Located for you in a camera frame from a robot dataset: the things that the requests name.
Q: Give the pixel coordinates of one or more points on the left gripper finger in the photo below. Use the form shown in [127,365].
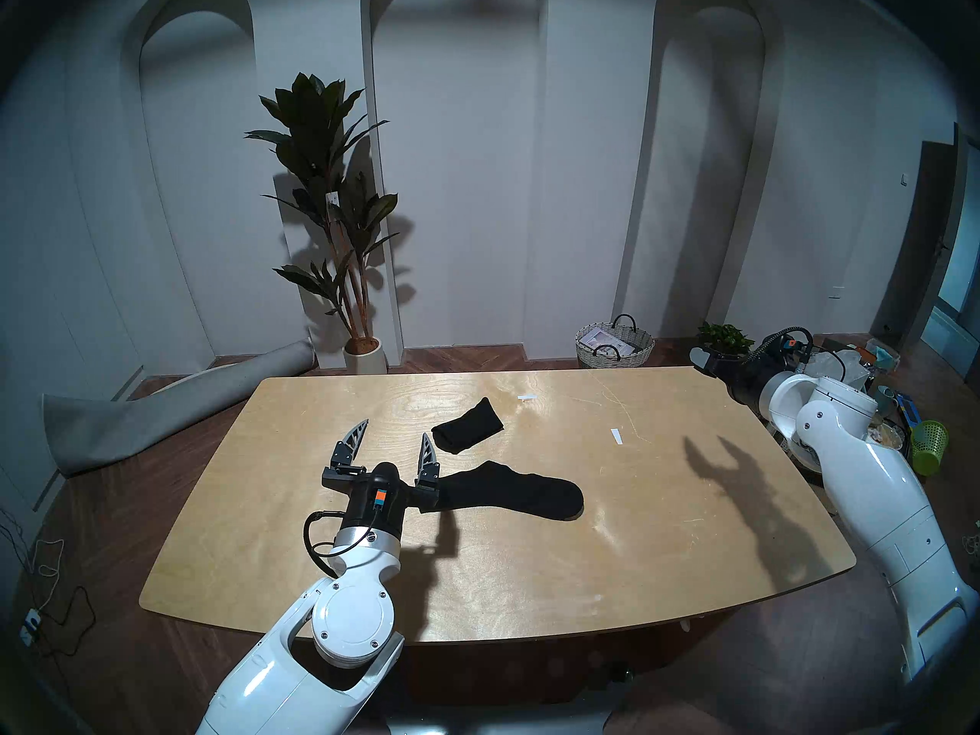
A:
[350,446]
[427,459]

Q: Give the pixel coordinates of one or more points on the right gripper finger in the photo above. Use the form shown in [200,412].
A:
[708,362]

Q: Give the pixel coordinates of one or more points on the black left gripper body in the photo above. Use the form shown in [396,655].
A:
[379,500]

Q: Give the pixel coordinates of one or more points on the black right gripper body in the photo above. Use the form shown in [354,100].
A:
[746,377]

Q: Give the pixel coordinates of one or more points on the black ankle sock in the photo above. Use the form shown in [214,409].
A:
[521,492]
[467,427]

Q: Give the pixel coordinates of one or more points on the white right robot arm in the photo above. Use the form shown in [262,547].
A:
[873,481]

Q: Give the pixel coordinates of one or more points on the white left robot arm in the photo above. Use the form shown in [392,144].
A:
[337,634]

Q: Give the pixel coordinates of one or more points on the small bushy potted plant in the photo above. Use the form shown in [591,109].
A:
[723,335]

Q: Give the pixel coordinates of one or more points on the white round plant pot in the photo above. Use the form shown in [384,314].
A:
[365,357]

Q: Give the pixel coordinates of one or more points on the magazine in basket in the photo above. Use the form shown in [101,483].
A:
[609,343]

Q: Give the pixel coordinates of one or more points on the crumpled white plastic bag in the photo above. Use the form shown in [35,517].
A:
[850,362]

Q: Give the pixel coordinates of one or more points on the teal cup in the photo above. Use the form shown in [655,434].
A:
[886,399]

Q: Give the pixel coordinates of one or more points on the blue rectangular box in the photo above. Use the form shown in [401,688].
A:
[909,410]

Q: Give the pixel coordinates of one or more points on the green plastic mesh basket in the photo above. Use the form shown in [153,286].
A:
[929,446]

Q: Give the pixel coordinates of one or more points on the rolled grey carpet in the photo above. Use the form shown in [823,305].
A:
[153,416]

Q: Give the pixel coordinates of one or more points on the dark wooden door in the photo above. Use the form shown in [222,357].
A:
[915,236]

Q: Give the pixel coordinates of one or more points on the pale glass door panel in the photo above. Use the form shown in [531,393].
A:
[957,282]

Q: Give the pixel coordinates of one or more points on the tall green leafy plant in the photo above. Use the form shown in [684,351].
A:
[318,151]

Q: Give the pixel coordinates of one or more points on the white power strip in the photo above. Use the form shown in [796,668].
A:
[31,626]

